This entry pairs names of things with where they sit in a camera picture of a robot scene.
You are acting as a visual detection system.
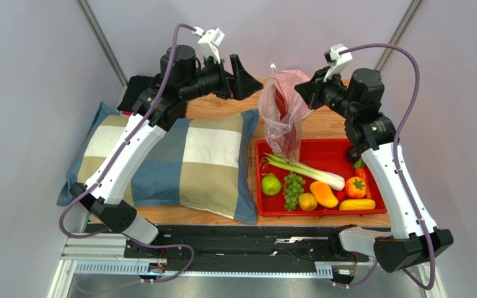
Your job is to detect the green toy grapes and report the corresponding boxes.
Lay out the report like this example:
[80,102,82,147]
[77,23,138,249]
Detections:
[283,172,305,212]

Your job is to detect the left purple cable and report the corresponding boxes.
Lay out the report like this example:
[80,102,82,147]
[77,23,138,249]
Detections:
[58,23,198,284]

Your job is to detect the pink bucket hat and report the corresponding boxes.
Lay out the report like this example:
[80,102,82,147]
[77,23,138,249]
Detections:
[283,69,313,120]

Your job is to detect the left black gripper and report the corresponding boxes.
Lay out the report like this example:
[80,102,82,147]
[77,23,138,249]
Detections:
[179,55,262,103]

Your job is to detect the yellow toy banana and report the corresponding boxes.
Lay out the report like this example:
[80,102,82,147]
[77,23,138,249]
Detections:
[338,199,376,210]

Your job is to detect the clear zip top bag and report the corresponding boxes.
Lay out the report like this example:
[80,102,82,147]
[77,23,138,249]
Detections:
[258,63,309,161]

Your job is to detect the dark purple toy fruit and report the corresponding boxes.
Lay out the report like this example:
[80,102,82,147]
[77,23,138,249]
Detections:
[347,147,361,164]

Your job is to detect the orange toy tomato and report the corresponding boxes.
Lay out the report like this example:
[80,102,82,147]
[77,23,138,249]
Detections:
[345,176,368,199]

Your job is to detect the black folded cloth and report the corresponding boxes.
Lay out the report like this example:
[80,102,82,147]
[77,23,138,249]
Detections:
[117,75,153,112]

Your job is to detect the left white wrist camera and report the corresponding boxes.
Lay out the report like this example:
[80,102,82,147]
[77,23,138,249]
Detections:
[193,27,225,64]

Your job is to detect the red toy lobster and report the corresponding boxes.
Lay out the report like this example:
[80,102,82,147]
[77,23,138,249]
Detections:
[273,87,301,161]

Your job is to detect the orange toy mango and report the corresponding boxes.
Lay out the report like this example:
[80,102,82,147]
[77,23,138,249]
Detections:
[310,181,338,208]

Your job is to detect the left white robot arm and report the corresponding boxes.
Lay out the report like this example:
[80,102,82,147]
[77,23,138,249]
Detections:
[70,45,263,245]

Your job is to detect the toy celery stalk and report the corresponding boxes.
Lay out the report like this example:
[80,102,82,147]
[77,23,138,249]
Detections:
[262,153,345,191]

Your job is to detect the plaid patchwork pillow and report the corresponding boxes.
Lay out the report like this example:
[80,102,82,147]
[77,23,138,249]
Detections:
[57,101,261,225]

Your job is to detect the yellow toy lemon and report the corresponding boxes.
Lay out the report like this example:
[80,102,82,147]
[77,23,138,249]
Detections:
[298,193,317,211]

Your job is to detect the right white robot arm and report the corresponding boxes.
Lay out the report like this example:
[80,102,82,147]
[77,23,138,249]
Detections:
[294,68,454,273]

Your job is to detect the toy carrot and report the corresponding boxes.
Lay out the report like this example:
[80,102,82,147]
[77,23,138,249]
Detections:
[353,158,373,199]

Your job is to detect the green toy apple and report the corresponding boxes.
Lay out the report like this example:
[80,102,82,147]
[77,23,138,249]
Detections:
[261,173,282,196]

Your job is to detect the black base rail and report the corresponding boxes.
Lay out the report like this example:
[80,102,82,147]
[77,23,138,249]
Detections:
[73,223,370,286]

